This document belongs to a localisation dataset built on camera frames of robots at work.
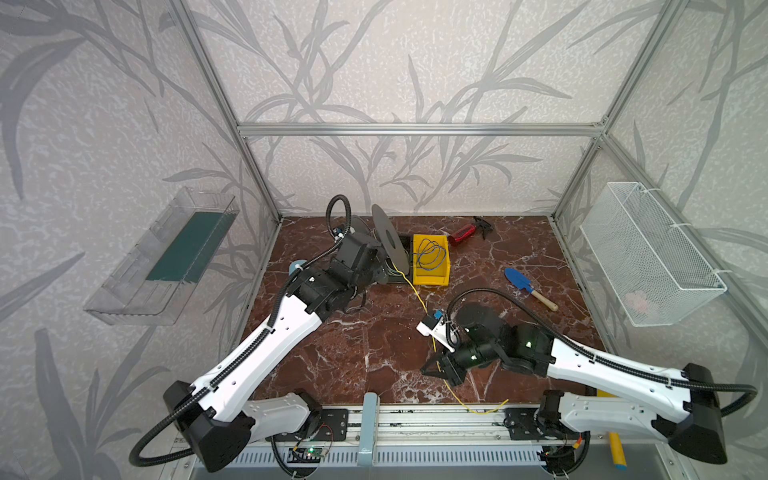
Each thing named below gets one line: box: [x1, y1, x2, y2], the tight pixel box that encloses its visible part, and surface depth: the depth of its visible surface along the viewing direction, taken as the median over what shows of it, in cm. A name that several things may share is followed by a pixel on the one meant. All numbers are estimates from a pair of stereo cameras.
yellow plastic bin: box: [413, 234, 451, 286], surface depth 103 cm
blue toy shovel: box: [504, 268, 559, 312], surface depth 104 cm
